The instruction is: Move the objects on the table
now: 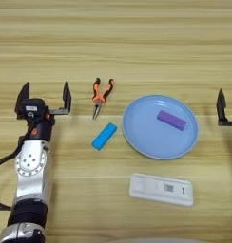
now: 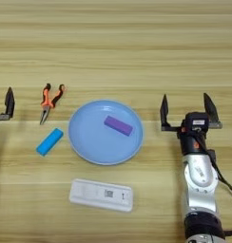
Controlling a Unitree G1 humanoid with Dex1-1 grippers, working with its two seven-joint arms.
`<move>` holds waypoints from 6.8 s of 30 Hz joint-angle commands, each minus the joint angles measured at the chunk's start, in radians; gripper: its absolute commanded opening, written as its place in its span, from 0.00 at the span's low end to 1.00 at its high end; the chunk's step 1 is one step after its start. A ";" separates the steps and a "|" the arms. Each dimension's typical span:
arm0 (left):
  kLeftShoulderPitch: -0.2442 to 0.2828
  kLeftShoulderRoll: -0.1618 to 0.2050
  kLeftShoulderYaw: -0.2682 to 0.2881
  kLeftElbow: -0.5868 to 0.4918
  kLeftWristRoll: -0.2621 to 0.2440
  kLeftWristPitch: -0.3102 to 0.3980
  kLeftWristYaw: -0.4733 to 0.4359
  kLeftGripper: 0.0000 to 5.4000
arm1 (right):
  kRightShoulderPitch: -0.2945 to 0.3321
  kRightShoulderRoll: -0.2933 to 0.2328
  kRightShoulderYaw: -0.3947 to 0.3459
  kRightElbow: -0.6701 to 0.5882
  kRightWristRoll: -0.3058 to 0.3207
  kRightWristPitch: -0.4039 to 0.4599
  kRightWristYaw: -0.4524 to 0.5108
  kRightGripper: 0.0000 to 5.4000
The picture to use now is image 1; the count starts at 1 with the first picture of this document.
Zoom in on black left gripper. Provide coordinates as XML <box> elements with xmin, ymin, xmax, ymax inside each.
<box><xmin>14</xmin><ymin>81</ymin><xmax>72</xmax><ymax>143</ymax></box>

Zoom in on purple rectangular block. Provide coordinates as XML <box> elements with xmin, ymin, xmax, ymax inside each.
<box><xmin>156</xmin><ymin>109</ymin><xmax>188</xmax><ymax>132</ymax></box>

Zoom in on white rectangular remote device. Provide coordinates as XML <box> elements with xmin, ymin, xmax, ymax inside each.
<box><xmin>128</xmin><ymin>173</ymin><xmax>195</xmax><ymax>207</ymax></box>

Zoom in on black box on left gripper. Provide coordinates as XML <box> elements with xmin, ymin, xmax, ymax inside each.
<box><xmin>20</xmin><ymin>98</ymin><xmax>47</xmax><ymax>121</ymax></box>

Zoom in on orange black needle-nose pliers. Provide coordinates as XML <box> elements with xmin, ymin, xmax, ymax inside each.
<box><xmin>91</xmin><ymin>77</ymin><xmax>116</xmax><ymax>121</ymax></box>

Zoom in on light blue rectangular block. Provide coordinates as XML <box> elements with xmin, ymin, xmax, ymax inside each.
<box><xmin>90</xmin><ymin>121</ymin><xmax>118</xmax><ymax>152</ymax></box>

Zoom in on light blue round plate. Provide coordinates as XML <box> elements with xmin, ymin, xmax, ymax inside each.
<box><xmin>122</xmin><ymin>93</ymin><xmax>200</xmax><ymax>160</ymax></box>

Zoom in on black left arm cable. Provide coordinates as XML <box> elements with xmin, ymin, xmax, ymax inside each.
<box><xmin>0</xmin><ymin>134</ymin><xmax>27</xmax><ymax>212</ymax></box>

